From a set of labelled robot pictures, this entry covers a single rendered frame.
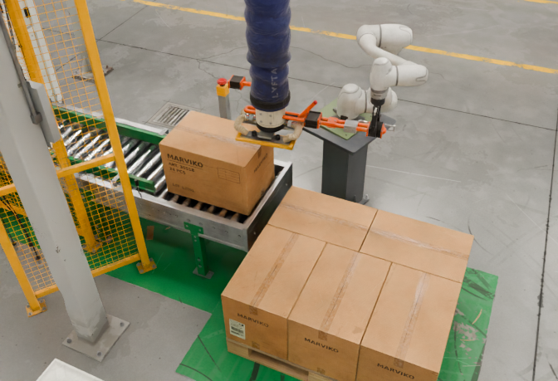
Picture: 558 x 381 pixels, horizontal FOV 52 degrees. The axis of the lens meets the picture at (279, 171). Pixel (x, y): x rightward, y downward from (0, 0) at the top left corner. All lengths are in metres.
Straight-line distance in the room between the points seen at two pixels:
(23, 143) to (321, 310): 1.70
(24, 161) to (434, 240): 2.29
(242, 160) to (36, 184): 1.17
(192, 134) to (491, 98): 3.32
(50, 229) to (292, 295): 1.31
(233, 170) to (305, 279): 0.77
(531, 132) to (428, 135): 0.92
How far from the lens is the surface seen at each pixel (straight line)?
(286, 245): 3.47
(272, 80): 3.07
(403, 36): 3.50
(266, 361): 3.61
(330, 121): 3.20
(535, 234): 4.63
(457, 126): 5.53
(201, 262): 3.96
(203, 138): 3.64
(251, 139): 3.28
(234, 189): 3.55
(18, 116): 2.78
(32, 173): 2.93
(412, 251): 3.50
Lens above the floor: 3.08
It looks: 40 degrees down
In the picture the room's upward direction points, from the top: 2 degrees counter-clockwise
